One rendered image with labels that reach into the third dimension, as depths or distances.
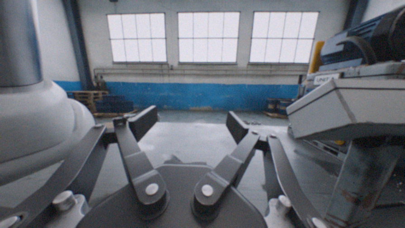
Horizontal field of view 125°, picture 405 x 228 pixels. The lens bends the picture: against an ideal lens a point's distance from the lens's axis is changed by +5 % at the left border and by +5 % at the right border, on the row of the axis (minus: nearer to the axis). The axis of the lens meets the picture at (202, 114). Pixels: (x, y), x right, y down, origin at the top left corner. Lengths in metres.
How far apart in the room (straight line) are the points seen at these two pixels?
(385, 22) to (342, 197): 0.63
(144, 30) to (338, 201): 6.68
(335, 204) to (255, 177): 0.20
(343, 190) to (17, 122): 0.49
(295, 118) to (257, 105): 5.80
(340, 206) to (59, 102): 0.50
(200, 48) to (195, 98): 2.23
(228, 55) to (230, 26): 1.14
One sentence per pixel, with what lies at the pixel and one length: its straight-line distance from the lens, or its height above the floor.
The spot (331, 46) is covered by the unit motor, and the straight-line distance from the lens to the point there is 0.83.
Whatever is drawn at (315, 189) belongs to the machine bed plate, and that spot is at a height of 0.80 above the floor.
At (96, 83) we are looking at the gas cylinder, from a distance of 7.11.
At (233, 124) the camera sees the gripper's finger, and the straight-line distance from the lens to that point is 0.17.
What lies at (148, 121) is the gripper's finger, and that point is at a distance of 0.18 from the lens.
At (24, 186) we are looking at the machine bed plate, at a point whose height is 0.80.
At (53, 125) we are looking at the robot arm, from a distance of 0.35.
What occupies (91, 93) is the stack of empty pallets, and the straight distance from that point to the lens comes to 6.09.
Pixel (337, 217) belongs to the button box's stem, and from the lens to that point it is 0.30.
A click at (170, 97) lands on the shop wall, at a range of 5.76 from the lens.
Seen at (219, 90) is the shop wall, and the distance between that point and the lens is 5.45.
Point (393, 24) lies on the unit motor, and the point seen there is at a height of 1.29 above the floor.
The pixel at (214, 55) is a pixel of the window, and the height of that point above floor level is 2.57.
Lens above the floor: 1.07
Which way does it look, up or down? 13 degrees down
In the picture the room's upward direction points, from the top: 1 degrees clockwise
